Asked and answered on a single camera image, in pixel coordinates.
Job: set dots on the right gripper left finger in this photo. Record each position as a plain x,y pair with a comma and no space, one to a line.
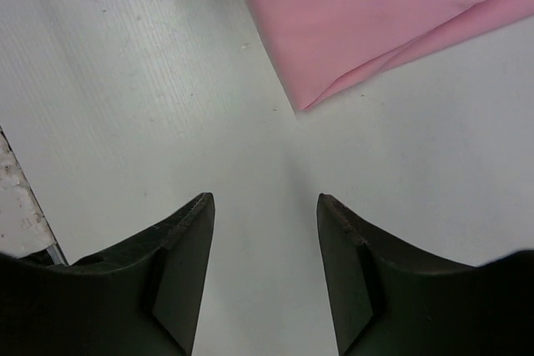
141,296

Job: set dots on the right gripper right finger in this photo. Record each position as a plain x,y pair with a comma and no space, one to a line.
388,297

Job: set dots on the pink t-shirt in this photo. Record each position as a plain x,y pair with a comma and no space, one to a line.
321,47

